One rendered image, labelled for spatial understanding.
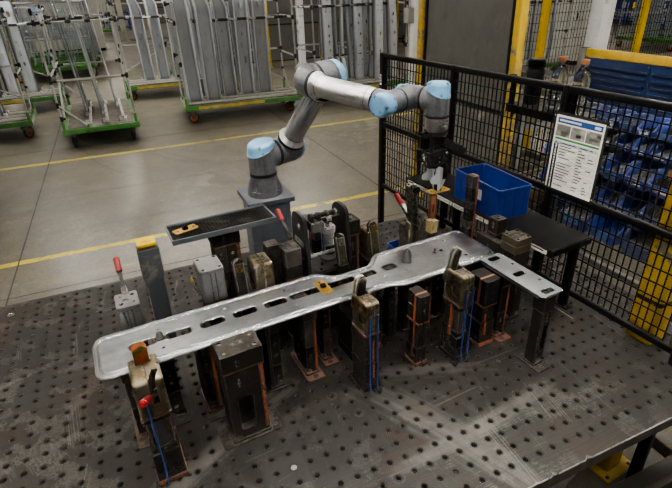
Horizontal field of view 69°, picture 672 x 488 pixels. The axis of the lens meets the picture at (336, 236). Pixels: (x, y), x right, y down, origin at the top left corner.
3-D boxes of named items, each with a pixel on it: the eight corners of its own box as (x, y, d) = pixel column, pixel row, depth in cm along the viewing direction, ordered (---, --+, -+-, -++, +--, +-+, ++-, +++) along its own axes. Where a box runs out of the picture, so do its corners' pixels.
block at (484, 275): (477, 350, 177) (485, 285, 164) (456, 333, 185) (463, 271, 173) (496, 342, 180) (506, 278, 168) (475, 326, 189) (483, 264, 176)
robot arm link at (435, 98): (433, 78, 157) (456, 80, 151) (431, 112, 162) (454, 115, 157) (419, 82, 152) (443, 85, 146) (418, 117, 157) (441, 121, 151)
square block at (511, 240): (504, 322, 191) (517, 241, 174) (490, 311, 197) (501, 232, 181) (519, 316, 194) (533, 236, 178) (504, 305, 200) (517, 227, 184)
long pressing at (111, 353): (97, 390, 125) (95, 386, 124) (91, 341, 143) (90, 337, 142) (498, 255, 180) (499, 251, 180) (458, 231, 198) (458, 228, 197)
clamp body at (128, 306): (138, 402, 159) (111, 313, 143) (133, 381, 168) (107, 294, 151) (168, 391, 163) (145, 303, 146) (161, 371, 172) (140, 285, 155)
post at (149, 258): (162, 357, 178) (136, 253, 158) (158, 345, 184) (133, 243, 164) (183, 350, 181) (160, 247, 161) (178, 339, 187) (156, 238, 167)
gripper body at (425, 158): (415, 165, 165) (416, 130, 159) (435, 160, 168) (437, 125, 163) (429, 171, 159) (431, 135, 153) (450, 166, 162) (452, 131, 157)
